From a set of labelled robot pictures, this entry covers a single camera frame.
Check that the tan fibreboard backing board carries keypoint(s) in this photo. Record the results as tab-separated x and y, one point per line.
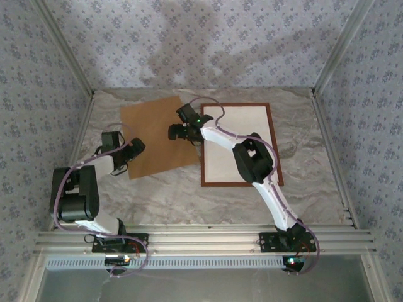
154	141

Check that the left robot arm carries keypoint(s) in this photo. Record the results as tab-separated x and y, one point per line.
78	195

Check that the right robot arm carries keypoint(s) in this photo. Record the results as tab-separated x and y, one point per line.
252	160

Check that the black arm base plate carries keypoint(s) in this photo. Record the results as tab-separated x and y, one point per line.
267	242
138	243

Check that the black electronics board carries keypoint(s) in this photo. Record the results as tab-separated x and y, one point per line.
292	262
116	260

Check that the brown wooden picture frame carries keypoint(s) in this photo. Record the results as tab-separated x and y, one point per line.
220	184

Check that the aluminium lower post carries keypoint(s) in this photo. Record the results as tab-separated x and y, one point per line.
376	280
34	280

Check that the aluminium corner post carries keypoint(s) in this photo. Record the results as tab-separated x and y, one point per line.
341	47
66	50

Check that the long aluminium base rail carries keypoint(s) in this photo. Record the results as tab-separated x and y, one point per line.
204	239

